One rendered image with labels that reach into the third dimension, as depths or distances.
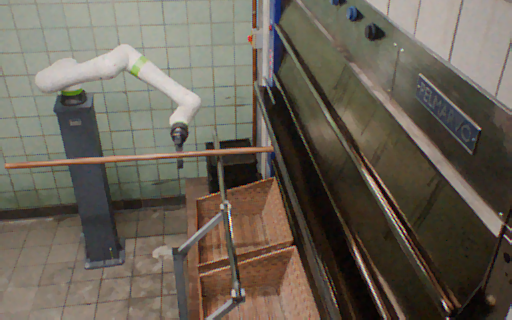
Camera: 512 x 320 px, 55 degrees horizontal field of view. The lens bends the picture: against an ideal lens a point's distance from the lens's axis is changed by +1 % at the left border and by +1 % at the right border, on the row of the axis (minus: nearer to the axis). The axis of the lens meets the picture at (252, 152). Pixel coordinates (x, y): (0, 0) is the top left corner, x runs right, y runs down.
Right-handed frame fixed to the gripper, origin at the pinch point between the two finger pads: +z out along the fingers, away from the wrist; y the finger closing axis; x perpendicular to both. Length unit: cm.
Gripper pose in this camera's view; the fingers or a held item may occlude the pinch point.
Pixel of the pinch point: (179, 155)
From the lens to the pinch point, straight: 240.9
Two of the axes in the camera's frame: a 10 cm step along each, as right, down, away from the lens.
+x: -9.9, 0.6, -1.0
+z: 1.2, 5.1, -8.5
